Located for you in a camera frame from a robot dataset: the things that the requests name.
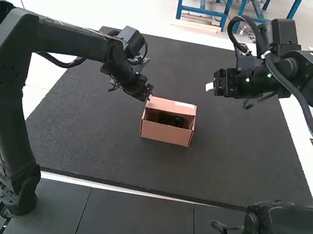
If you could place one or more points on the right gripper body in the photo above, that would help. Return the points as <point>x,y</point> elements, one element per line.
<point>231,83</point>

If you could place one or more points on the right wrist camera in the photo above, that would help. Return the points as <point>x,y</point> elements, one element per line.
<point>285,36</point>

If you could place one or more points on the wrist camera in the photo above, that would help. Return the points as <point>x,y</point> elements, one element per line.
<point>131,42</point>
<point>285,36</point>

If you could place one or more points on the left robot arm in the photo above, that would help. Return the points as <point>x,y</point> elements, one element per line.
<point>8,68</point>

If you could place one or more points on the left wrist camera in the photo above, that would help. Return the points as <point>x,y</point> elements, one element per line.
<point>131,42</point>

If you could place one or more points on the cardboard box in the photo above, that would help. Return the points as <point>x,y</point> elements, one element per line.
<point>165,133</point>

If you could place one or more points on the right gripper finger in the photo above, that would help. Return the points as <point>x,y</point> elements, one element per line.
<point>209,86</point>

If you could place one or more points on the wooden plank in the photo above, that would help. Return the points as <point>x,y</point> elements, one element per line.
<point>197,17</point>
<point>195,27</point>

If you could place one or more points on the black mat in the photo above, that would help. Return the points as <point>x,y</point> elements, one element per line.
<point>96,137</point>

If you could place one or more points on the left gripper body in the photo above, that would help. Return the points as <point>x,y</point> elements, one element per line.
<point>134,85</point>

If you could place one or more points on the blue frame workbench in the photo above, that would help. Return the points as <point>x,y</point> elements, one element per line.
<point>203,9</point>
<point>254,5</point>

